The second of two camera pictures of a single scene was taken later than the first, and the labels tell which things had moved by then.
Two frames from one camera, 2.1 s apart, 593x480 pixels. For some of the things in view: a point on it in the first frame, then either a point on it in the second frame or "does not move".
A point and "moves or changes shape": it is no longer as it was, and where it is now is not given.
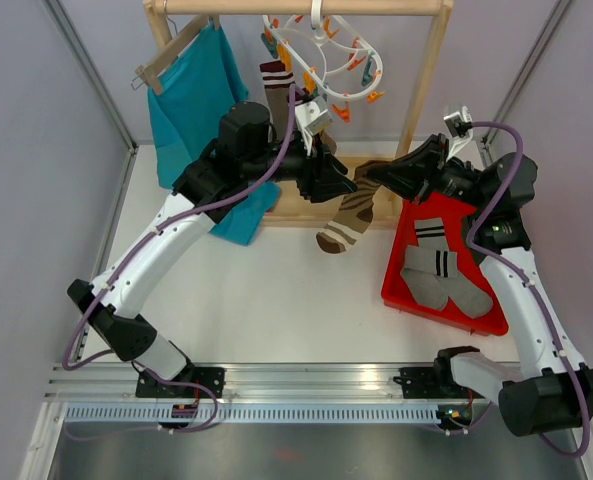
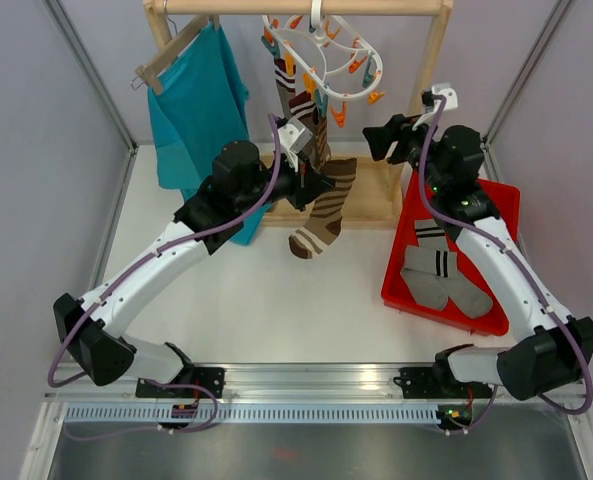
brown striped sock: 351,220 → 324,224
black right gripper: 412,174 → 397,128
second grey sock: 426,288 does not move
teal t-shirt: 184,120 does not move
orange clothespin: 285,57 moves or changes shape
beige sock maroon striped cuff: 277,80 moves or changes shape
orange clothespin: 343,113 moves or changes shape
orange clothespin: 310,85 does not move
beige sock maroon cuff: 328,141 moves or changes shape
